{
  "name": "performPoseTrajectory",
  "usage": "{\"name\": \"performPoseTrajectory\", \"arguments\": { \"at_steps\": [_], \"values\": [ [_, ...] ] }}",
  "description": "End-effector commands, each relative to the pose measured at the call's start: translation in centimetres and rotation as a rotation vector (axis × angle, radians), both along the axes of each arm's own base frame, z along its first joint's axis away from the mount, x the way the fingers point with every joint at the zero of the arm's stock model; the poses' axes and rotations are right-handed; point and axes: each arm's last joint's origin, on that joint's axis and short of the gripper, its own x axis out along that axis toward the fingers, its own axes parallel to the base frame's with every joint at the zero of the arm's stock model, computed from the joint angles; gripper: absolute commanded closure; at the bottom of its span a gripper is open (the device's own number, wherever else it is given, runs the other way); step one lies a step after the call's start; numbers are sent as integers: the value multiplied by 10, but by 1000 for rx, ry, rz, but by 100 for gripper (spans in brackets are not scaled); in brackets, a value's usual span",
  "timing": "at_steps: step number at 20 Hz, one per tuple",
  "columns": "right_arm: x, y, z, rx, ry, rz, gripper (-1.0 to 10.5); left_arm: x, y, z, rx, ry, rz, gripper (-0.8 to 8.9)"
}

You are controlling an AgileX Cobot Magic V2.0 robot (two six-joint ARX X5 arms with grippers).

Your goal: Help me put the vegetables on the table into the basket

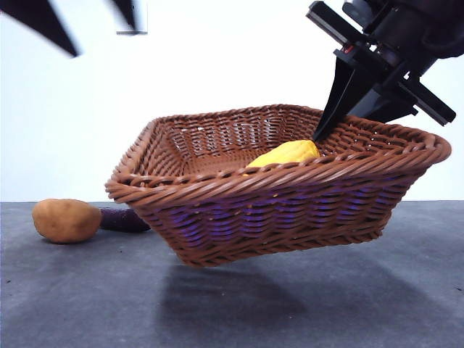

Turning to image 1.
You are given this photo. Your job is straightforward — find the brown wicker basket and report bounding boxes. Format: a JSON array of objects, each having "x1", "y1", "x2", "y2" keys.
[{"x1": 104, "y1": 104, "x2": 453, "y2": 268}]

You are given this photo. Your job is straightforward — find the brown potato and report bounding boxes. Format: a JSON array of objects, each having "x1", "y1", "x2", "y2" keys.
[{"x1": 31, "y1": 198, "x2": 103, "y2": 244}]

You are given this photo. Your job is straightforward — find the purple eggplant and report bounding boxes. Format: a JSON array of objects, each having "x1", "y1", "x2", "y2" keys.
[{"x1": 99, "y1": 207, "x2": 152, "y2": 233}]

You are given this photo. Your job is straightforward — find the white wall socket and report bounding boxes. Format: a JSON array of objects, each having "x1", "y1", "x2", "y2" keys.
[{"x1": 115, "y1": 0, "x2": 149, "y2": 36}]

